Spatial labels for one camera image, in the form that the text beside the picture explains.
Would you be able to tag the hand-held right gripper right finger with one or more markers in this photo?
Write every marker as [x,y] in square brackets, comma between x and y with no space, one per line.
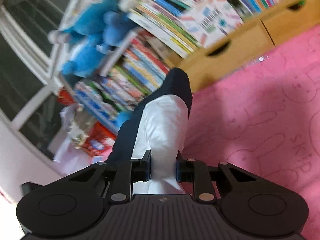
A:
[181,171]

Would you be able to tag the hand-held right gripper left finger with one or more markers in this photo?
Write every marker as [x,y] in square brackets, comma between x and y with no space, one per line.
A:
[142,167]

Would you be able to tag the navy and white jacket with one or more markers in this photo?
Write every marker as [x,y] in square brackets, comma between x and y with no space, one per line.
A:
[162,125]

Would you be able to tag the red printed box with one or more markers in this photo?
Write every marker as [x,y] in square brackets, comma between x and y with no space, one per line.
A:
[98,140]

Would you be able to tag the pile of papers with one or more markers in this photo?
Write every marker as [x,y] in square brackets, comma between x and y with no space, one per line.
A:
[75,127]

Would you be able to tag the pink blanket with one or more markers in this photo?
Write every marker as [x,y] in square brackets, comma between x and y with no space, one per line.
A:
[250,92]

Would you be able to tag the wooden bookshelf with drawers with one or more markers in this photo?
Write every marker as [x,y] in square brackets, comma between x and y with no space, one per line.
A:
[225,62]

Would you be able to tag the row of colourful books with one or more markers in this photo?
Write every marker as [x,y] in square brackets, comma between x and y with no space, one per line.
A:
[160,30]

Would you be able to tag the dark blue plush toy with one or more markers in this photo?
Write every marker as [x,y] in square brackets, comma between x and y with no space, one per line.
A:
[117,30]

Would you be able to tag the white printed box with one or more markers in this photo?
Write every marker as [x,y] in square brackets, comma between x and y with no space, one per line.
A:
[212,17]

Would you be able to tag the white window frame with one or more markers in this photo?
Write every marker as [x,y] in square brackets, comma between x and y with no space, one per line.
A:
[22,62]

